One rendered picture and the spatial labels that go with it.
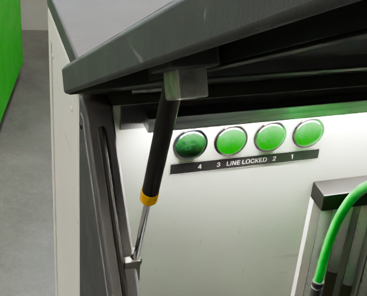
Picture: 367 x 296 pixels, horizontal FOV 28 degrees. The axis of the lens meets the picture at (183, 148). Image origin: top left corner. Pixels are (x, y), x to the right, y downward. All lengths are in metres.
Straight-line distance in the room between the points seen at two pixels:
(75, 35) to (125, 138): 0.16
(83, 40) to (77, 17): 0.08
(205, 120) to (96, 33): 0.20
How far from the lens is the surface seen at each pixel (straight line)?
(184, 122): 0.96
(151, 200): 0.77
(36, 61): 4.46
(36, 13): 4.85
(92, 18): 1.09
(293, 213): 1.17
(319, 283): 1.16
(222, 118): 0.98
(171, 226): 1.10
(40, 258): 2.96
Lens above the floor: 1.91
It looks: 32 degrees down
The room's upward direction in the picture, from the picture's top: 5 degrees clockwise
